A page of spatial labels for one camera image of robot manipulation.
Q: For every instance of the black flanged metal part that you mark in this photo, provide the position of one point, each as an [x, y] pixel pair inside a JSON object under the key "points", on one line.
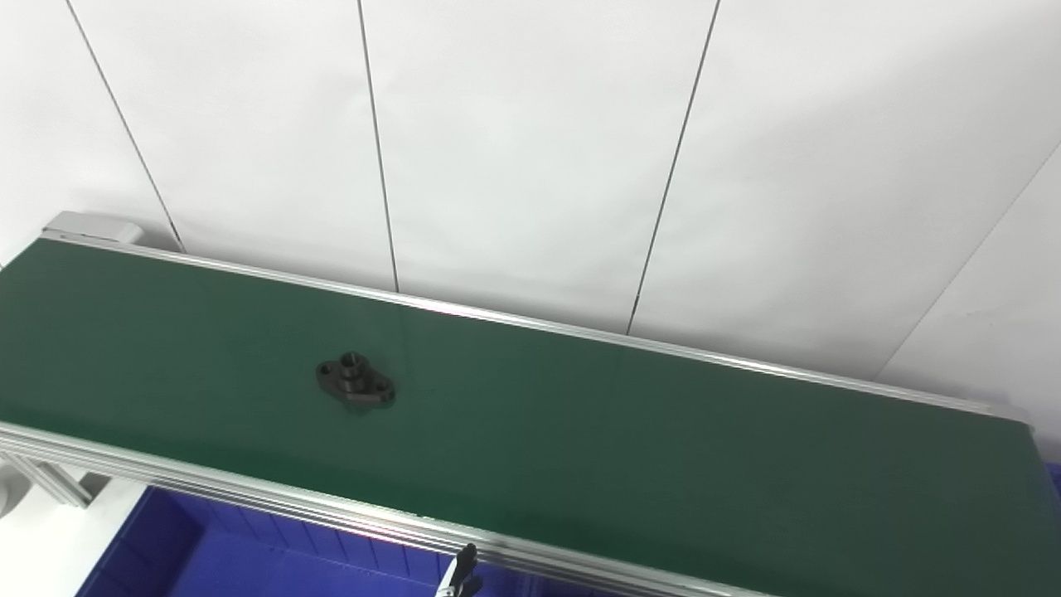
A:
{"points": [[356, 383]]}

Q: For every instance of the green conveyor belt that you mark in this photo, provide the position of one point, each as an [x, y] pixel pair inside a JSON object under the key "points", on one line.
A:
{"points": [[249, 496], [580, 456]]}

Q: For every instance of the blue plastic bin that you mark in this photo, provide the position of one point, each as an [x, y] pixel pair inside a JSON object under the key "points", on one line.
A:
{"points": [[1054, 485], [249, 564]]}

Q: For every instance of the grey conveyor end housing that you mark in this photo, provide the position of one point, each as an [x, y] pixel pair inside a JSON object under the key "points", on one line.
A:
{"points": [[91, 225]]}

